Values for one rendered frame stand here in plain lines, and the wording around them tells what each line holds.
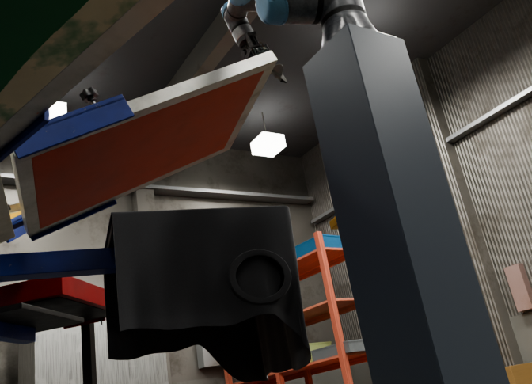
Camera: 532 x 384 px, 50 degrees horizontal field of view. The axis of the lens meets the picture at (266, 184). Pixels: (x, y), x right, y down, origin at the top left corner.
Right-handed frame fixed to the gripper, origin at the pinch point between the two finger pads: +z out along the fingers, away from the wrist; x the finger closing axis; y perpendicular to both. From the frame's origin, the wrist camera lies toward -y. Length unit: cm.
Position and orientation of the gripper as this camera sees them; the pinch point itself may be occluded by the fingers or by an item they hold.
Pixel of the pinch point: (268, 89)
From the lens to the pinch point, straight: 203.3
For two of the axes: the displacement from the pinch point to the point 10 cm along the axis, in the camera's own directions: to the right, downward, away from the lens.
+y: 3.0, -4.0, -8.6
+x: 8.5, -2.9, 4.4
